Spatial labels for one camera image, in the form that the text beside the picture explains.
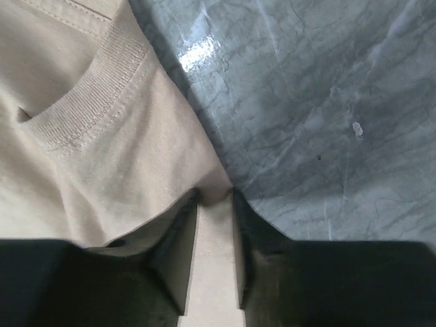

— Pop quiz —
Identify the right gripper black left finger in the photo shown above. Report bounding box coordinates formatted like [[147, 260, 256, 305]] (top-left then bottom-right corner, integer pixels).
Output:
[[1, 189, 200, 326]]

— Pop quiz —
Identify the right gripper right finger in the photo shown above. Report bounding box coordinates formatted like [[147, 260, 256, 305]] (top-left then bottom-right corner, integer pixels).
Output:
[[232, 190, 435, 326]]

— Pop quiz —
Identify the tan t-shirt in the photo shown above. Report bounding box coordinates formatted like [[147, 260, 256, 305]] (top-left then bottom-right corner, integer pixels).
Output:
[[1, 1, 245, 326]]

